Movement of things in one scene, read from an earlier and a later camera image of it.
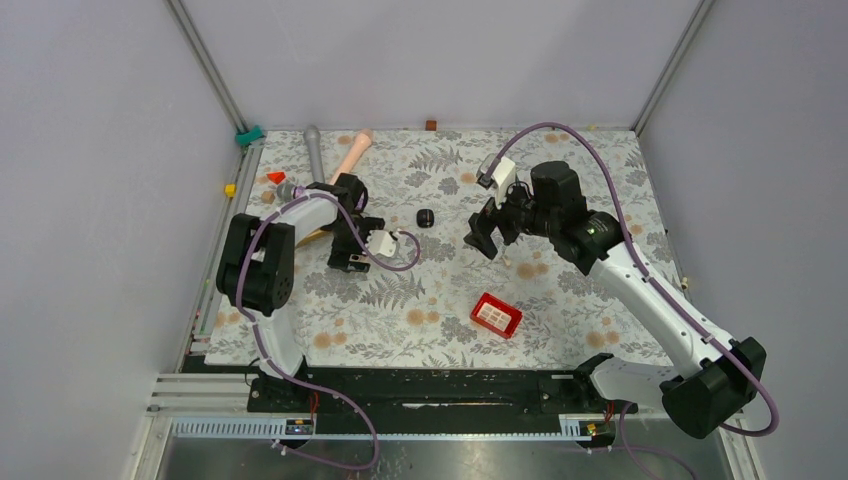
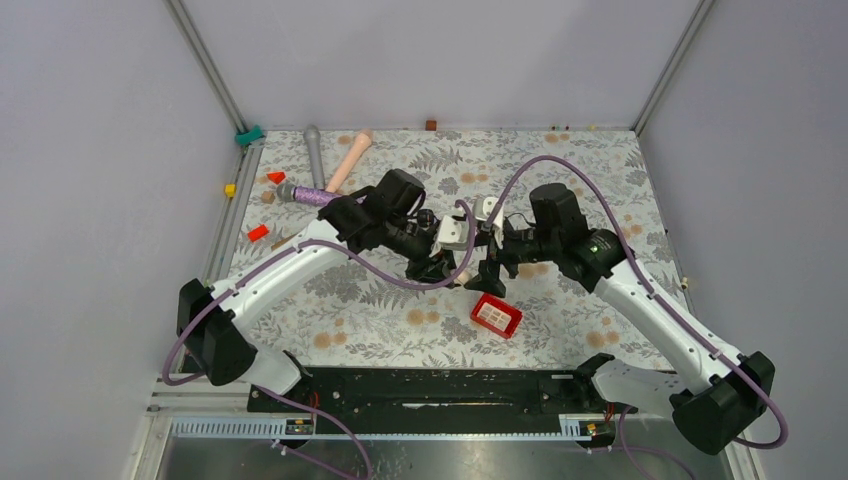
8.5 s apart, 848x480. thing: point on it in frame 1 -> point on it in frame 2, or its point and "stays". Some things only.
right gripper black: x=482 y=224 -> x=488 y=278
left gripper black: x=340 y=257 -> x=433 y=268
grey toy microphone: x=313 y=135 stays
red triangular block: x=276 y=177 stays
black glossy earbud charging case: x=425 y=218 stays
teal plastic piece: x=245 y=139 stays
